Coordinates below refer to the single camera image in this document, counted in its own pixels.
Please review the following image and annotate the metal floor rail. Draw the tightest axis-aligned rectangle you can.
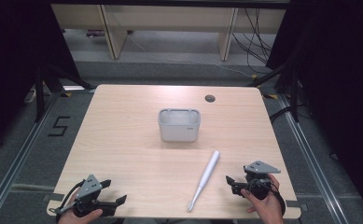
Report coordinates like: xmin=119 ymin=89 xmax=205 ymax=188
xmin=0 ymin=92 xmax=63 ymax=220
xmin=277 ymin=92 xmax=359 ymax=224

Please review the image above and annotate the beige wooden desk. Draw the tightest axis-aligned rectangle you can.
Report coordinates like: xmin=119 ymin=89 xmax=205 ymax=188
xmin=50 ymin=3 xmax=287 ymax=62

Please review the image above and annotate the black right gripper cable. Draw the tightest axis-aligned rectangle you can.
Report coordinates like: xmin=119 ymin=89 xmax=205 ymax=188
xmin=269 ymin=182 xmax=286 ymax=217

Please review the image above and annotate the person's left hand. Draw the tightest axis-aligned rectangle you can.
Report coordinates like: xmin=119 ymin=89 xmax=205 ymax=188
xmin=57 ymin=199 xmax=104 ymax=224

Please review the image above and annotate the black metal stand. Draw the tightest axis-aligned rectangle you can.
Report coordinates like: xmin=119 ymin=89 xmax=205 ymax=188
xmin=247 ymin=60 xmax=300 ymax=124
xmin=34 ymin=60 xmax=97 ymax=123

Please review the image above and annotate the white electric toothbrush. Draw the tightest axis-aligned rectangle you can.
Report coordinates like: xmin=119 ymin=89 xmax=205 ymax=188
xmin=187 ymin=150 xmax=221 ymax=213

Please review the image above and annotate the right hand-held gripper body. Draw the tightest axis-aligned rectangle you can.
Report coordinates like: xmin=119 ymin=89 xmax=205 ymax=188
xmin=244 ymin=160 xmax=282 ymax=201

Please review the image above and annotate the grey plastic holder box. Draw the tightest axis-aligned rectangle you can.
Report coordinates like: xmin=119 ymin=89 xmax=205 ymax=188
xmin=158 ymin=107 xmax=202 ymax=143

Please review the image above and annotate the dark curtain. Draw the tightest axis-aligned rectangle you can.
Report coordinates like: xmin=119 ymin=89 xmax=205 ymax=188
xmin=265 ymin=0 xmax=363 ymax=220
xmin=0 ymin=0 xmax=81 ymax=158

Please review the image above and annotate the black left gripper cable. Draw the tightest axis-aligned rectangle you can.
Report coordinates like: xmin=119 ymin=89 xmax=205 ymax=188
xmin=49 ymin=179 xmax=87 ymax=217

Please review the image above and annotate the person's right hand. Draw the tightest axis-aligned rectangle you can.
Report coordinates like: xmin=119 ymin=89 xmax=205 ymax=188
xmin=240 ymin=174 xmax=285 ymax=224

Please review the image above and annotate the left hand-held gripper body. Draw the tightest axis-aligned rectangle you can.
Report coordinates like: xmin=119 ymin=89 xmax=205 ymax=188
xmin=72 ymin=175 xmax=106 ymax=218

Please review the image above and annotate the bundle of black cables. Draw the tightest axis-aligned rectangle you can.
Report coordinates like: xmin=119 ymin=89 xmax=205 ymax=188
xmin=231 ymin=7 xmax=274 ymax=75

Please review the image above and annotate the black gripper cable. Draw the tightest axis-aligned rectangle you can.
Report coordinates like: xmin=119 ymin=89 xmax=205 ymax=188
xmin=269 ymin=182 xmax=286 ymax=217
xmin=49 ymin=179 xmax=87 ymax=217

